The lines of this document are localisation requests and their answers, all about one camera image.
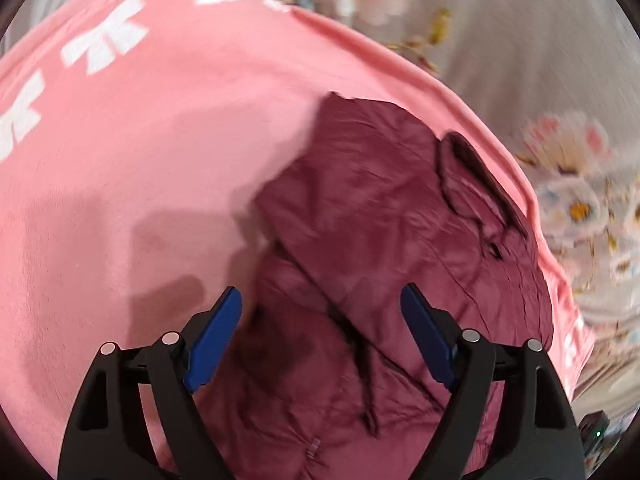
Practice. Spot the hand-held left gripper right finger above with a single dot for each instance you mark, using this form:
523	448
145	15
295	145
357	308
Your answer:
430	342

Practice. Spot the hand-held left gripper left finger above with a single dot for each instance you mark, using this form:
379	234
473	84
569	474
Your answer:
212	342

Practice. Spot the maroon puffer jacket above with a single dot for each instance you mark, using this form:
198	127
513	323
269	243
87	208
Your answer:
380	290

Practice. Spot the pink blanket with white print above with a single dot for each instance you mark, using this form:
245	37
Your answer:
150	185

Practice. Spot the small black device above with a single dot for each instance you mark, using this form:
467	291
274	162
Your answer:
594	427

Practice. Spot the grey floral bed sheet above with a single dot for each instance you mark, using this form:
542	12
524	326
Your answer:
530	60

